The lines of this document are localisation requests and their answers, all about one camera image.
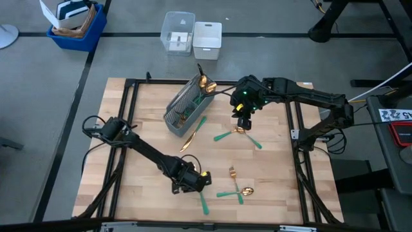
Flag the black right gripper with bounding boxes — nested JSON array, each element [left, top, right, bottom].
[[232, 102, 257, 130]]

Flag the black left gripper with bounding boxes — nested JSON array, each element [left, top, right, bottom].
[[171, 164, 213, 195]]

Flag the gold fork green handle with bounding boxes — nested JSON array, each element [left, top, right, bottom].
[[175, 111, 191, 129], [229, 166, 245, 206], [198, 191, 211, 216]]

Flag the grey mesh cutlery basket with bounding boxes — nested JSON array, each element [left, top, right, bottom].
[[163, 73, 217, 138]]

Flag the white plastic basket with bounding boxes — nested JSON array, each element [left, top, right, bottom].
[[192, 21, 223, 61]]

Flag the white paper sheets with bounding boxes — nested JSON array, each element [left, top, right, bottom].
[[169, 32, 189, 52]]

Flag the black floor stand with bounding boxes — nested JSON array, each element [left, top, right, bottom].
[[307, 0, 412, 64]]

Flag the clear plastic bin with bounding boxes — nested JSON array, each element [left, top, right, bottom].
[[160, 10, 196, 57]]

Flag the black desk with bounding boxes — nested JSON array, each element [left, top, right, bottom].
[[366, 85, 412, 196]]

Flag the white printed label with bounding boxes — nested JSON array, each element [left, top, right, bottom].
[[378, 108, 412, 123]]

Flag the red tablet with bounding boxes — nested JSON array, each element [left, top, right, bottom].
[[388, 121, 412, 148]]

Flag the blue plastic bin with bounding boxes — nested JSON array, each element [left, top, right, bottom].
[[46, 3, 108, 53]]

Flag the grey chair leg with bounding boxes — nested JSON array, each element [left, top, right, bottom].
[[0, 137, 25, 151]]

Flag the brown wicker tray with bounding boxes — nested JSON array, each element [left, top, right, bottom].
[[51, 5, 97, 39]]

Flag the white cardboard box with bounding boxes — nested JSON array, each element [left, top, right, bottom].
[[39, 0, 91, 30]]

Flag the grey round stand base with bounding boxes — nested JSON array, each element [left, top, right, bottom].
[[0, 23, 20, 50]]

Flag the black table frame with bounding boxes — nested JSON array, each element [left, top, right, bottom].
[[72, 71, 344, 232]]

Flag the black cable bundle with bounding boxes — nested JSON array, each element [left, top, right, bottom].
[[317, 128, 348, 155]]

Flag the yellow cable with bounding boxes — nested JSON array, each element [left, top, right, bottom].
[[310, 0, 324, 14]]

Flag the white cable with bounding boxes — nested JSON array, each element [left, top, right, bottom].
[[348, 63, 412, 103]]

